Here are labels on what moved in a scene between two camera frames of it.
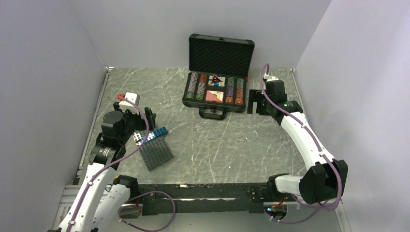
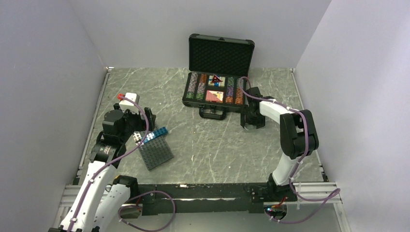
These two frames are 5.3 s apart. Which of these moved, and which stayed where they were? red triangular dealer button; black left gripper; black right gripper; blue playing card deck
Moved: black right gripper
Stayed: blue playing card deck; red triangular dealer button; black left gripper
